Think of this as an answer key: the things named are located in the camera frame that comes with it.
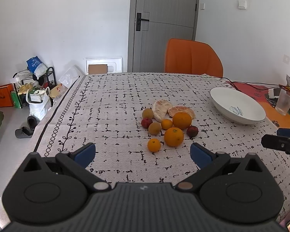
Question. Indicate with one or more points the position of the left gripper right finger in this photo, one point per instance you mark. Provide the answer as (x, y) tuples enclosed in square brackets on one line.
[(210, 164)]

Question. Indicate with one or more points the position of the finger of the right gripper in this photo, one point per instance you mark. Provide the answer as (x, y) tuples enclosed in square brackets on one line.
[(285, 132), (279, 143)]

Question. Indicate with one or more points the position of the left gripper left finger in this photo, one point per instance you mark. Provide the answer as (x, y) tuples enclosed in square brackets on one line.
[(74, 164)]

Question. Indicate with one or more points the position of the red plum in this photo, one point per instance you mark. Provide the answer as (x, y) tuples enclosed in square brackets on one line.
[(146, 122), (192, 131)]

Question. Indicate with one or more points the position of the large orange front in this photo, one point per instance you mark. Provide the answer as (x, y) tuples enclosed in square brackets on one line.
[(173, 137)]

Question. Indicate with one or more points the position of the large orange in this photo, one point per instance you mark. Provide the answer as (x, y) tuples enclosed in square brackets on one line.
[(173, 137), (182, 120)]

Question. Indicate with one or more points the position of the large orange back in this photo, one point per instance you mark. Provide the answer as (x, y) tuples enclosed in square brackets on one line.
[(182, 120)]

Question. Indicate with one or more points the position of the small tangerine front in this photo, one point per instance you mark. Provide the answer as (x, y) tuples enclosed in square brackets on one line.
[(154, 145)]

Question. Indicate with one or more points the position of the small tangerine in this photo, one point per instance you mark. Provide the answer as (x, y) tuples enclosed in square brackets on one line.
[(154, 145), (166, 124)]

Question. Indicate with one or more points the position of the peeled pomelo segment orange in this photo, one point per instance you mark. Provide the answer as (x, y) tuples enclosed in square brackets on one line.
[(176, 109)]

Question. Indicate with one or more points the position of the brown kiwi front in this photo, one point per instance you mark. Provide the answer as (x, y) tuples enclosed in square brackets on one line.
[(154, 128)]

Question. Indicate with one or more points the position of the brown kiwi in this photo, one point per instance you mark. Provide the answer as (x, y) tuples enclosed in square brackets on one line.
[(154, 128), (147, 113)]

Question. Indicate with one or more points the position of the peeled pomelo segment pale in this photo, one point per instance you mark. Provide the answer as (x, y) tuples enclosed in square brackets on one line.
[(160, 109)]

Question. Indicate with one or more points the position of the brown kiwi back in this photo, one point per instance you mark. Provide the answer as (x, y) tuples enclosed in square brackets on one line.
[(147, 113)]

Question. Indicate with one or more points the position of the clear plastic cup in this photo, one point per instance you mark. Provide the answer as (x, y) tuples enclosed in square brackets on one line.
[(283, 102)]

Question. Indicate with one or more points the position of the red orange table mat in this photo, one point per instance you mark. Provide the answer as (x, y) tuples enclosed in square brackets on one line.
[(260, 94)]

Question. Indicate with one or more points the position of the white charger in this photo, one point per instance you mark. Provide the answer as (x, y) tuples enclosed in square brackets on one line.
[(273, 93)]

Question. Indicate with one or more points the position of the dark slipper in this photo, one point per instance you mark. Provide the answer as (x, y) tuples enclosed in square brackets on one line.
[(23, 132)]

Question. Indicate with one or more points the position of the white ceramic bowl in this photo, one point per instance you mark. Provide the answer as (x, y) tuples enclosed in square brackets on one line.
[(237, 106)]

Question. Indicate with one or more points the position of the white plastic bag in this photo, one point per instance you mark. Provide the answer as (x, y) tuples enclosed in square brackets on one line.
[(39, 102)]

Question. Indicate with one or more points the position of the white patterned tablecloth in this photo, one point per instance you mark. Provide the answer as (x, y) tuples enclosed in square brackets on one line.
[(252, 194)]

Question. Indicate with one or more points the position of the green box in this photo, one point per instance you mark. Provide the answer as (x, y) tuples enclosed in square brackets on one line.
[(15, 100)]

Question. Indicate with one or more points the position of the clear plastic bag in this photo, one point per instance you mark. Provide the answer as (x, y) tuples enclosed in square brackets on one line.
[(71, 76)]

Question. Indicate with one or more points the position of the black metal rack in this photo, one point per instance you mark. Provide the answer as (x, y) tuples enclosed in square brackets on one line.
[(26, 77)]

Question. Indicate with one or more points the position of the brown cardboard piece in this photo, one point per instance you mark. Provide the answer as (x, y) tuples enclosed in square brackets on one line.
[(97, 69)]

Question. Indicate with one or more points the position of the orange paper bag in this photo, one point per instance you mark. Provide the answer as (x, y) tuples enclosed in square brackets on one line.
[(5, 95)]

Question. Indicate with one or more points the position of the white foam packaging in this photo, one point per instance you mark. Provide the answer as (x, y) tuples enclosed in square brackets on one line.
[(114, 64)]

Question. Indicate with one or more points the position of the blue white bag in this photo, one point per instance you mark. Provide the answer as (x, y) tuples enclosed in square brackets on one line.
[(36, 66)]

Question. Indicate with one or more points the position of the orange chair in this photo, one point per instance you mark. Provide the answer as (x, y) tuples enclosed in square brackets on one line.
[(192, 57)]

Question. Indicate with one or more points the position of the grey door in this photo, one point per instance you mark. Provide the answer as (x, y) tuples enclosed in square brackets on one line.
[(167, 19)]

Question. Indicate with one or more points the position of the white light switch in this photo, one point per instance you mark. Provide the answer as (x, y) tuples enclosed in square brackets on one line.
[(242, 4)]

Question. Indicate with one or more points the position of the black door handle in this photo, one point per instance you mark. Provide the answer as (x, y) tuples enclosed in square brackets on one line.
[(139, 20)]

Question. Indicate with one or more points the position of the small wall switch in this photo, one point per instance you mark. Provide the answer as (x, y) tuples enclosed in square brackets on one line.
[(202, 6)]

